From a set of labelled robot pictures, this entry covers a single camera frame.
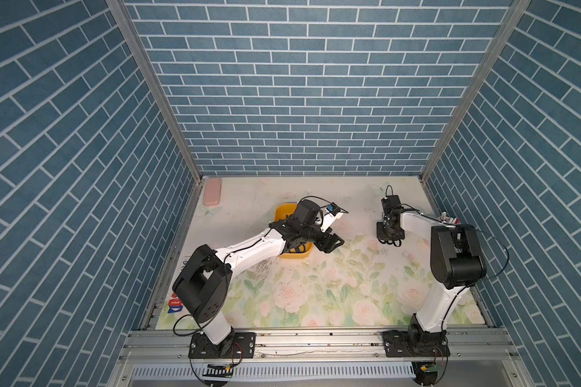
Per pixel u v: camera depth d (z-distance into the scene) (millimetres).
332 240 737
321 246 732
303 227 655
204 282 466
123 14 707
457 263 510
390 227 806
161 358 722
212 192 1127
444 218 913
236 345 736
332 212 724
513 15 716
